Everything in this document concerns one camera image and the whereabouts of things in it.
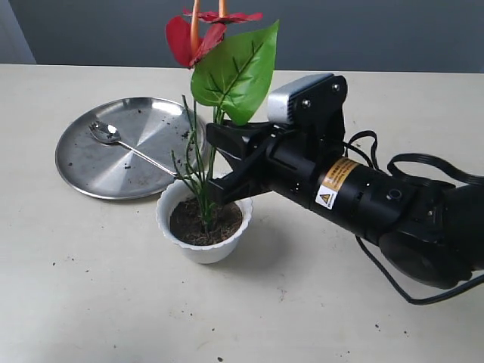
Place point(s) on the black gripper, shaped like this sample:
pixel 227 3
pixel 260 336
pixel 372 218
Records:
pixel 299 165

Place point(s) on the red artificial anthurium flower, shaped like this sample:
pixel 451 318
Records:
pixel 230 74

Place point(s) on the silver metal spoon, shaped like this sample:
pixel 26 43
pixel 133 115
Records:
pixel 109 134

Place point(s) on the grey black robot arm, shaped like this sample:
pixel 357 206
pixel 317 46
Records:
pixel 431 231

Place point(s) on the white scalloped flower pot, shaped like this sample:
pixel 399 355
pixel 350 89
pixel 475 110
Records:
pixel 178 217

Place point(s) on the round stainless steel plate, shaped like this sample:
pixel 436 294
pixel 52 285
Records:
pixel 157 127

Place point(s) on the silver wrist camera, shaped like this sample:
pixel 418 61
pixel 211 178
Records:
pixel 312 104

